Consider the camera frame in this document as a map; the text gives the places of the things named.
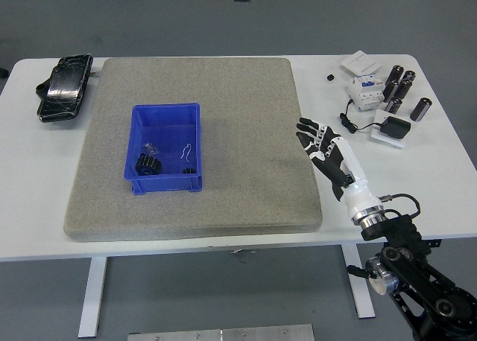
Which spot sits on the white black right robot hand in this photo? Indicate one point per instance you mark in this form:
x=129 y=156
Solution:
x=335 y=162

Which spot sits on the small black gear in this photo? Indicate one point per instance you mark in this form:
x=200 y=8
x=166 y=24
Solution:
x=189 y=171

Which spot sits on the blue plastic box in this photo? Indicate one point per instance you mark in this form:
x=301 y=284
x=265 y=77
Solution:
x=167 y=132

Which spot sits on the large black gear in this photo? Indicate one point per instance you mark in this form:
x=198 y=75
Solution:
x=148 y=165

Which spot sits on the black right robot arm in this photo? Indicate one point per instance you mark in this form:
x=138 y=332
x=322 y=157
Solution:
x=398 y=229

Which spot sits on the white flat block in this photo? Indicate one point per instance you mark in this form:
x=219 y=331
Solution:
x=378 y=115

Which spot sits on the black power adapter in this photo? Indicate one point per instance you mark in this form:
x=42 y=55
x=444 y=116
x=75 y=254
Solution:
x=395 y=127

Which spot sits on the white circuit breaker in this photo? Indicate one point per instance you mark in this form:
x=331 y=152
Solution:
x=364 y=93

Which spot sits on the dark brown capacitor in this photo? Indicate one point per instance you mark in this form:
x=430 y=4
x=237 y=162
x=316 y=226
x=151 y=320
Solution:
x=390 y=90
x=395 y=74
x=403 y=89
x=408 y=76
x=393 y=105
x=421 y=109

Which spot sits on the small black cube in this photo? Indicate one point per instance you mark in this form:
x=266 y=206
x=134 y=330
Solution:
x=330 y=77

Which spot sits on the grey-brown mat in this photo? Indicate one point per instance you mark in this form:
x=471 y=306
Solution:
x=242 y=192

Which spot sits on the white table leg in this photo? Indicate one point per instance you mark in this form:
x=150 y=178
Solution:
x=359 y=296
x=92 y=296

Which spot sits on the small clear plastic bag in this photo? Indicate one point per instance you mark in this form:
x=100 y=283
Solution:
x=151 y=148

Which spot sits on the grey metal plate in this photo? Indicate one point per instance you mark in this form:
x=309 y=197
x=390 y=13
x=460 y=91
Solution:
x=220 y=333

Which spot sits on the black wrapped device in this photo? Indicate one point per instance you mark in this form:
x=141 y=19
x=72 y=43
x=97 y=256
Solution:
x=63 y=88

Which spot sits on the black chair base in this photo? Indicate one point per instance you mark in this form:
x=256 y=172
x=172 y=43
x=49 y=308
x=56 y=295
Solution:
x=3 y=71

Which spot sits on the white switch plate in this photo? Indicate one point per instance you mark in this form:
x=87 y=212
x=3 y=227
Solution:
x=360 y=62

